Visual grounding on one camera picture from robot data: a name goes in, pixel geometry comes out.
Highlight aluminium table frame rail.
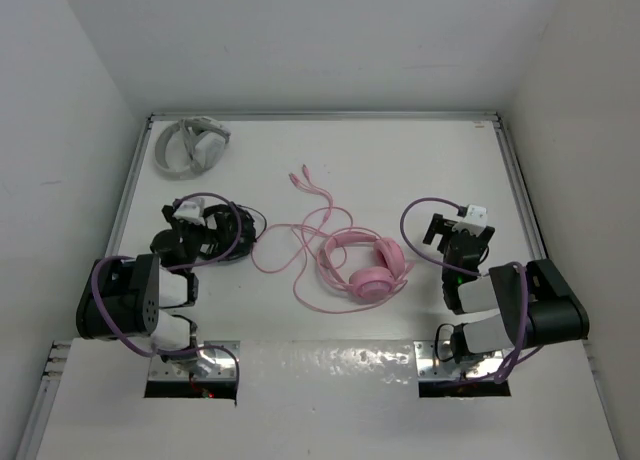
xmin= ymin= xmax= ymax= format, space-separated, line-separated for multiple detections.
xmin=107 ymin=111 xmax=546 ymax=262

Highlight pink headphones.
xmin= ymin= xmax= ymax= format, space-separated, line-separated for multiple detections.
xmin=316 ymin=227 xmax=414 ymax=304

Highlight white grey headphones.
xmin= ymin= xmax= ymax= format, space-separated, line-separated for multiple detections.
xmin=154 ymin=117 xmax=231 ymax=180

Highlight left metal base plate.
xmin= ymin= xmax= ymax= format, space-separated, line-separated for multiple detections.
xmin=148 ymin=341 xmax=240 ymax=382

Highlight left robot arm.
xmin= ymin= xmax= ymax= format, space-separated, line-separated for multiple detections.
xmin=76 ymin=197 xmax=207 ymax=365

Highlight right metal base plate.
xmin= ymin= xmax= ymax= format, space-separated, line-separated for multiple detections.
xmin=414 ymin=341 xmax=507 ymax=383

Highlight metal base plate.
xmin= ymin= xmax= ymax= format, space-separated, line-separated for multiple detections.
xmin=414 ymin=341 xmax=507 ymax=383
xmin=148 ymin=341 xmax=240 ymax=382

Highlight black headphones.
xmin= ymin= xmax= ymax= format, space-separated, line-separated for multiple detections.
xmin=150 ymin=203 xmax=268 ymax=271

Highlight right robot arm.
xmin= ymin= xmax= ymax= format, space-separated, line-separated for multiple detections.
xmin=423 ymin=214 xmax=590 ymax=363

